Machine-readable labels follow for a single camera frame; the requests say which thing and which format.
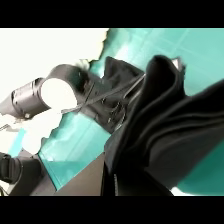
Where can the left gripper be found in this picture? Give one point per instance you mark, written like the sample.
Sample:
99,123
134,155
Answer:
106,106

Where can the black garment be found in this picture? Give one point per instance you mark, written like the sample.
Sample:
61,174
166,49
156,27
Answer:
173,133

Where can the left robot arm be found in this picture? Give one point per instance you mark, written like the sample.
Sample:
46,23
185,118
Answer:
30,98

